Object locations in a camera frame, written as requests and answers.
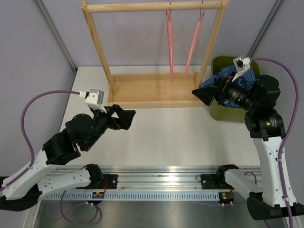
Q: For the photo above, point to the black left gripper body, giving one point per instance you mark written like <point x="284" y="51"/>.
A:
<point x="110" y="121"/>

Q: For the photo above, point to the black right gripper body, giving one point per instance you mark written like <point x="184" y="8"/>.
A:
<point x="227" y="87"/>

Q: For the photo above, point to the pink hanger of black shirt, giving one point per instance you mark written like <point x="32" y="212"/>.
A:
<point x="194" y="40"/>

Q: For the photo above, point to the pink hanger of blue shirt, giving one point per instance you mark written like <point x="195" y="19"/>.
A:
<point x="170" y="41"/>

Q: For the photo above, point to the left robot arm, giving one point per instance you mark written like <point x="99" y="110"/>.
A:
<point x="79" y="135"/>

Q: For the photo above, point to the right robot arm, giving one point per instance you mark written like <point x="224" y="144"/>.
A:
<point x="275" y="199"/>

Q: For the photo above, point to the green plastic basket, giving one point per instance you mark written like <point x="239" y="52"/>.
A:
<point x="219" y="112"/>

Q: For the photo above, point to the wooden clothes rack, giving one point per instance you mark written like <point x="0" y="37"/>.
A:
<point x="154" y="90"/>

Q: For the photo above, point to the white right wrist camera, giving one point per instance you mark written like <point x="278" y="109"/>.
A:
<point x="242" y="65"/>

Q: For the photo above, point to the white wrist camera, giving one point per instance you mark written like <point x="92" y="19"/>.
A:
<point x="242" y="65"/>
<point x="94" y="99"/>

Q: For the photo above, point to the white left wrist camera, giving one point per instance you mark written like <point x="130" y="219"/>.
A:
<point x="94" y="99"/>

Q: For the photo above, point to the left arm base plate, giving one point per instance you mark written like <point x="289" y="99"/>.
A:
<point x="109" y="182"/>

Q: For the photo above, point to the aluminium mounting rail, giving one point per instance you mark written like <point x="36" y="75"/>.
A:
<point x="158" y="178"/>

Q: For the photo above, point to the slotted grey cable duct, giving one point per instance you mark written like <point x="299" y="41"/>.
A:
<point x="136" y="196"/>

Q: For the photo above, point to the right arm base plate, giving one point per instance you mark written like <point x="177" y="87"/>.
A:
<point x="214" y="182"/>

